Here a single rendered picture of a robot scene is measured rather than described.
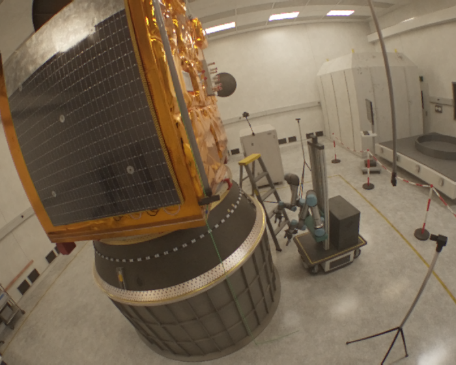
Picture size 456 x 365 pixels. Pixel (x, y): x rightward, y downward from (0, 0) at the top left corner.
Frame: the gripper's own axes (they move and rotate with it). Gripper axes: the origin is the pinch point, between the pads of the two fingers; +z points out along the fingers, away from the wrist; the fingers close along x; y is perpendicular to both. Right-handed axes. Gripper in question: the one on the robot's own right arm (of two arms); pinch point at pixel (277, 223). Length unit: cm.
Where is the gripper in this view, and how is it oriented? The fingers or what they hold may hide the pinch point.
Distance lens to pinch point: 301.3
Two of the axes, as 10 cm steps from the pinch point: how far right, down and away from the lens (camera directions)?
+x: -1.7, -1.9, 9.7
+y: 9.8, 1.0, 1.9
